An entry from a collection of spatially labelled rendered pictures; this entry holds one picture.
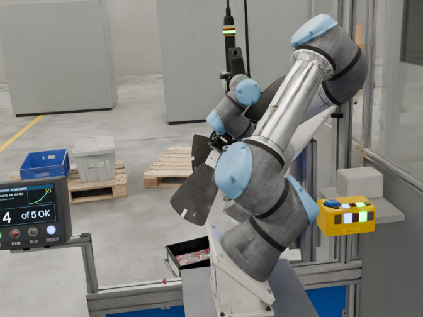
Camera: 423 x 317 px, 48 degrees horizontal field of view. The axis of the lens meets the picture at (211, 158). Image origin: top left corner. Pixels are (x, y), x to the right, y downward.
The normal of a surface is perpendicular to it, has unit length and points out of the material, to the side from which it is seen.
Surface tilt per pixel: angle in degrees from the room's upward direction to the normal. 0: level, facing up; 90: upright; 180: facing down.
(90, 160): 95
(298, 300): 0
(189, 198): 56
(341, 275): 90
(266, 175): 75
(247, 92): 91
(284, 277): 0
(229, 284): 90
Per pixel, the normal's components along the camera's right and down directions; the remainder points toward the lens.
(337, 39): 0.48, -0.06
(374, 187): 0.12, 0.29
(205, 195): -0.40, -0.33
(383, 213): -0.06, -0.95
